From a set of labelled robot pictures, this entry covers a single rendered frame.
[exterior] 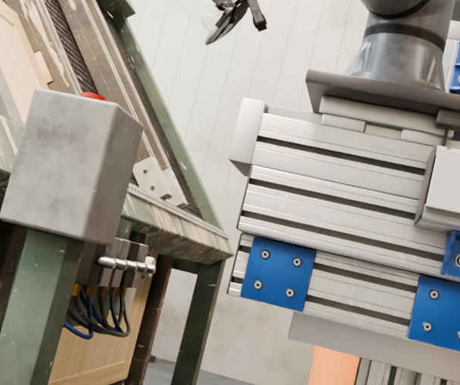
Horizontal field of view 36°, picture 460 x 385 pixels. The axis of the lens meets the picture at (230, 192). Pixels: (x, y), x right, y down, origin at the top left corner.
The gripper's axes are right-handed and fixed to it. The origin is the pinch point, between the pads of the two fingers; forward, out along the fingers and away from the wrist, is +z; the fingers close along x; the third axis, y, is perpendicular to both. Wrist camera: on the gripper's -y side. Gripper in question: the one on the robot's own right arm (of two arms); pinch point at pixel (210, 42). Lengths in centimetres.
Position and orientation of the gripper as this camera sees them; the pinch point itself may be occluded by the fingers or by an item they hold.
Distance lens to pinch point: 189.0
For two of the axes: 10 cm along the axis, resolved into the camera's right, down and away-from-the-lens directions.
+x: -1.8, -1.5, -9.7
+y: -7.4, -6.3, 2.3
